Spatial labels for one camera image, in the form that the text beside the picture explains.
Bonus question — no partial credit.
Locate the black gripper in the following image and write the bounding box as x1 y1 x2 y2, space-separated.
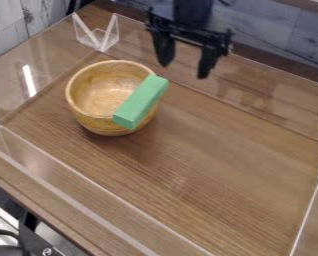
147 7 234 79

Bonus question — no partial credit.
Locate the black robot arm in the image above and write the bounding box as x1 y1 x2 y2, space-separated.
145 0 234 79

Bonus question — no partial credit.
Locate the green rectangular block stick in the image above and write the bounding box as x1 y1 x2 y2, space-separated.
112 75 168 130

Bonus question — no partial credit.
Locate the wooden bowl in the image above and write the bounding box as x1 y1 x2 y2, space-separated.
65 60 159 136

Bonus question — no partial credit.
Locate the clear acrylic tray wall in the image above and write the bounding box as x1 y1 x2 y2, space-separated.
0 125 212 256

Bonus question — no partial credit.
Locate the black table leg bracket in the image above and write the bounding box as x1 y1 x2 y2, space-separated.
18 212 73 256

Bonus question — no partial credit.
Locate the black cable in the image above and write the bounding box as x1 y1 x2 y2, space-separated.
0 229 21 244

